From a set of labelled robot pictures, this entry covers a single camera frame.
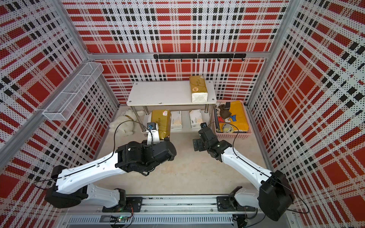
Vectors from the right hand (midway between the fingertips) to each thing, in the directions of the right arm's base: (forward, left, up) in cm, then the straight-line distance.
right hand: (204, 140), depth 84 cm
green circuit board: (-38, +45, -11) cm, 60 cm away
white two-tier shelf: (+16, +17, +21) cm, 31 cm away
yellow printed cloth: (+22, -26, -7) cm, 35 cm away
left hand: (-9, +21, +16) cm, 27 cm away
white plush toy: (+15, +53, -4) cm, 55 cm away
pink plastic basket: (+29, -15, -4) cm, 33 cm away
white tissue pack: (+18, +5, -1) cm, 19 cm away
